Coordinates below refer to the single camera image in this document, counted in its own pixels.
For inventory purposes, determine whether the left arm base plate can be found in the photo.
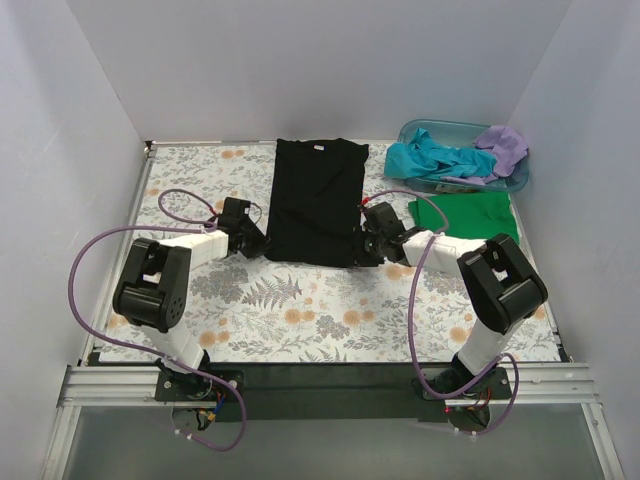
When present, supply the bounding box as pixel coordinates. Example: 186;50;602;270
154;367;246;402

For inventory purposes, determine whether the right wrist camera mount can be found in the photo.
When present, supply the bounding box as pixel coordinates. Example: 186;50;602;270
358;197;389;220

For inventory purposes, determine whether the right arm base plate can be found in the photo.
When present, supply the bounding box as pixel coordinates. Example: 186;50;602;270
411;367;508;400

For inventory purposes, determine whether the purple cable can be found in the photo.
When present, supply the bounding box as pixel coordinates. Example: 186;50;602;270
359;189;521;436
67;188;249;451

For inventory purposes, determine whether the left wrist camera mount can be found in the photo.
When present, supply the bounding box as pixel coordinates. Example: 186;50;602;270
214;197;263;228

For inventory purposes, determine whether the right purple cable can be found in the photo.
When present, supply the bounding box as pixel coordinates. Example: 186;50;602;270
359;189;521;436

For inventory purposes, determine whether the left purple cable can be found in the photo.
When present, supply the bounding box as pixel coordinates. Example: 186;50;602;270
67;188;249;451

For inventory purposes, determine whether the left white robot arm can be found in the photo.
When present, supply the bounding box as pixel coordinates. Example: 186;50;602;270
112;197;268;400

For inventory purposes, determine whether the teal t shirt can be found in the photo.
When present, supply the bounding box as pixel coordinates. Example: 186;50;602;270
384;128;497;180

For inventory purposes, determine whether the folded green t shirt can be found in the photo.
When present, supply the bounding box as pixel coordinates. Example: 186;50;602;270
430;192;520;245

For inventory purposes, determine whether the teal plastic basket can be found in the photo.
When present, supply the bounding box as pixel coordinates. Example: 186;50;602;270
397;119;529;194

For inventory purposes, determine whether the black t shirt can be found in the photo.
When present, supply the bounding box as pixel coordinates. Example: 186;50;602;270
265;138;369;268

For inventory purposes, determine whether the aluminium front rail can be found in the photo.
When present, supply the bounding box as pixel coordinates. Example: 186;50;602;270
58;362;601;406

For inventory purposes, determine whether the lavender t shirt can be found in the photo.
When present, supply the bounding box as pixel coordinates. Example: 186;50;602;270
443;126;528;185

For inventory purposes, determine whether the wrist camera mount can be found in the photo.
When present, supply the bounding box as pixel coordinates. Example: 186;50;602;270
358;197;389;220
214;197;263;228

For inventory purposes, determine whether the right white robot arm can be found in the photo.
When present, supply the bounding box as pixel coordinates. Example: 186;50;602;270
360;200;548;398

